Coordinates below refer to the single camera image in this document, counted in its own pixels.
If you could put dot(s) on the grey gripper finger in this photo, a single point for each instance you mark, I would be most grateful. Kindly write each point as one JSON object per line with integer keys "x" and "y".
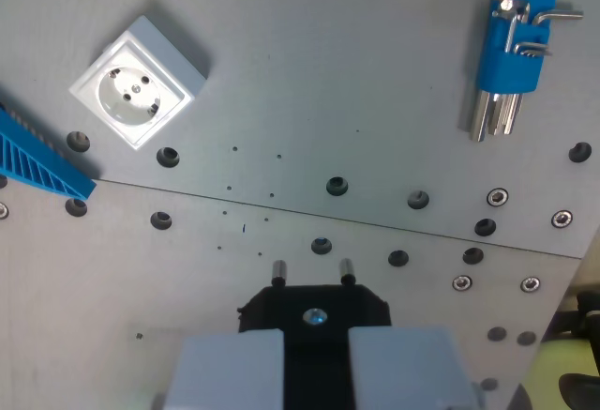
{"x": 408, "y": 372}
{"x": 225, "y": 372}

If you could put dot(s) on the black two-pin power plug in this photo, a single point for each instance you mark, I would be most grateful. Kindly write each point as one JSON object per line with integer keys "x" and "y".
{"x": 316, "y": 335}

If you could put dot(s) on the silver socket head screw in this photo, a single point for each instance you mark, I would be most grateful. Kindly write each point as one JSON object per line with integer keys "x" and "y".
{"x": 2, "y": 209}
{"x": 530, "y": 284}
{"x": 561, "y": 218}
{"x": 497, "y": 197}
{"x": 462, "y": 282}

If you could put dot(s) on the black rounded object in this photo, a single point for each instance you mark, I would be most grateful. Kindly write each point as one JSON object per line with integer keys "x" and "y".
{"x": 581, "y": 391}

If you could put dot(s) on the blue ribbed plastic part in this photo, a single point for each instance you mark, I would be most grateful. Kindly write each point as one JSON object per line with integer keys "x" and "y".
{"x": 33, "y": 156}

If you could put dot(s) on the blue hex key holder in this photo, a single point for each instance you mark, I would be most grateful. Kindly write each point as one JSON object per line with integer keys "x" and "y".
{"x": 513, "y": 63}

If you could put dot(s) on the thin silver hex key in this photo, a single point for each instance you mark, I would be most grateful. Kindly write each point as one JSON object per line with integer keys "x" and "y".
{"x": 532, "y": 49}

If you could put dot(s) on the medium silver hex key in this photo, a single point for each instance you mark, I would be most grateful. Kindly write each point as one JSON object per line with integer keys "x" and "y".
{"x": 509, "y": 6}

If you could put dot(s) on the thick silver hex key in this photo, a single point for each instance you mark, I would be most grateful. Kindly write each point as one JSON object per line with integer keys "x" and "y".
{"x": 560, "y": 15}

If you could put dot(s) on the black bracket object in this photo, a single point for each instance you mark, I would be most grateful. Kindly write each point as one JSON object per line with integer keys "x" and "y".
{"x": 588, "y": 314}

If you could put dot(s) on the white wall socket box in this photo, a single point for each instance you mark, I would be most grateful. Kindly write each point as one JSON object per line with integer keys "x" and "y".
{"x": 140, "y": 86}

